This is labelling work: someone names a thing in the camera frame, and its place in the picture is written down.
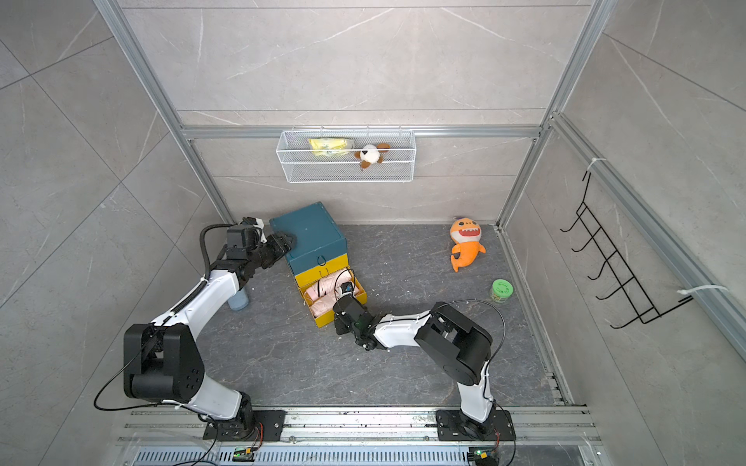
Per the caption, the pink umbrella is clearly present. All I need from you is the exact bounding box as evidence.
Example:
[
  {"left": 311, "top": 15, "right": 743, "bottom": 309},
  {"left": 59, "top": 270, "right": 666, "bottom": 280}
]
[
  {"left": 310, "top": 296, "right": 335, "bottom": 318},
  {"left": 303, "top": 270, "right": 361, "bottom": 302}
]

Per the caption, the teal drawer cabinet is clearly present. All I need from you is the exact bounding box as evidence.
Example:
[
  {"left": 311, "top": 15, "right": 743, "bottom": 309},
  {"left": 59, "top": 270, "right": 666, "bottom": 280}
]
[{"left": 270, "top": 202, "right": 348, "bottom": 275}]

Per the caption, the yellow drawer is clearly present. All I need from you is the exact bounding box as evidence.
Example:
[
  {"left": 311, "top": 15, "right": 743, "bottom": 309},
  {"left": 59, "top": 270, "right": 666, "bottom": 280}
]
[{"left": 300, "top": 269, "right": 367, "bottom": 328}]

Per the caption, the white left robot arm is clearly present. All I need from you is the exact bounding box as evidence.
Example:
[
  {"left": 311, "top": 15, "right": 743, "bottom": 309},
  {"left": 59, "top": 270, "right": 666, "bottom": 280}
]
[{"left": 122, "top": 217, "right": 296, "bottom": 430}]

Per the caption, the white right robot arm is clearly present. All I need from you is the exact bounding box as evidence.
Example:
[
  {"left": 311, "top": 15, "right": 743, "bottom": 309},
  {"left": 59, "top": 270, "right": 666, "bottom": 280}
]
[{"left": 333, "top": 293, "right": 493, "bottom": 425}]

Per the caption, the blue grey cylinder case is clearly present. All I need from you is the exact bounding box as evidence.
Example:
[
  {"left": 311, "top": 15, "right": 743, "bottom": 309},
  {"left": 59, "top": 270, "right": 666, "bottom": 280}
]
[{"left": 227, "top": 289, "right": 250, "bottom": 312}]

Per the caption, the yellow item in basket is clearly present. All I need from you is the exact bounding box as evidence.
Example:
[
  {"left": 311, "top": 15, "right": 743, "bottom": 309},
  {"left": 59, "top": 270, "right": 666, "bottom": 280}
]
[{"left": 308, "top": 138, "right": 355, "bottom": 157}]

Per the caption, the brown white plush dog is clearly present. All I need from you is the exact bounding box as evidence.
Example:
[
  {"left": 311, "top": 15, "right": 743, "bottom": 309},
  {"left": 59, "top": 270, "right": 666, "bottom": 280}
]
[{"left": 355, "top": 143, "right": 390, "bottom": 170}]

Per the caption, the orange shark plush toy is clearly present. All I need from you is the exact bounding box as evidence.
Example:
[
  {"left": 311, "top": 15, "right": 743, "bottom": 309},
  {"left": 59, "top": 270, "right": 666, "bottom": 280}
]
[{"left": 450, "top": 217, "right": 487, "bottom": 272}]

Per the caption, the green lidded round tin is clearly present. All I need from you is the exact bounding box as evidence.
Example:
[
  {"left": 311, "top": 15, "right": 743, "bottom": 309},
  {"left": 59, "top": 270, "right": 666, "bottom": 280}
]
[{"left": 490, "top": 279, "right": 514, "bottom": 303}]

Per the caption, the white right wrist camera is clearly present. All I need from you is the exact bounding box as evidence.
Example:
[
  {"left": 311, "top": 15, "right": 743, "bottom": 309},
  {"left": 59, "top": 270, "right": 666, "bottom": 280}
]
[{"left": 339, "top": 282, "right": 355, "bottom": 296}]

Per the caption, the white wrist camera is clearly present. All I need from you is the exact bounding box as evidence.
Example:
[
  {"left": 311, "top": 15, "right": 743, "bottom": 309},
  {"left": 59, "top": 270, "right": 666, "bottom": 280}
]
[
  {"left": 339, "top": 282, "right": 355, "bottom": 296},
  {"left": 241, "top": 217, "right": 266, "bottom": 245}
]

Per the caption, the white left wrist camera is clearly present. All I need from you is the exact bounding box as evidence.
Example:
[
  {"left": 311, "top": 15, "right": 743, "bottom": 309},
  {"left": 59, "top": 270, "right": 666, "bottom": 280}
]
[{"left": 241, "top": 217, "right": 266, "bottom": 245}]

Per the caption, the white wire wall basket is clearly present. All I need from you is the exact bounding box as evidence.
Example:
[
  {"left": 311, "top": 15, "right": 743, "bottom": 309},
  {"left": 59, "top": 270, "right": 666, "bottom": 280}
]
[{"left": 276, "top": 127, "right": 417, "bottom": 184}]

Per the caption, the black wire wall hook rack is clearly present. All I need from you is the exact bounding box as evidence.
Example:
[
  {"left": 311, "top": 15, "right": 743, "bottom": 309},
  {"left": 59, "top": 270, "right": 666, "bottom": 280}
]
[{"left": 561, "top": 172, "right": 694, "bottom": 330}]

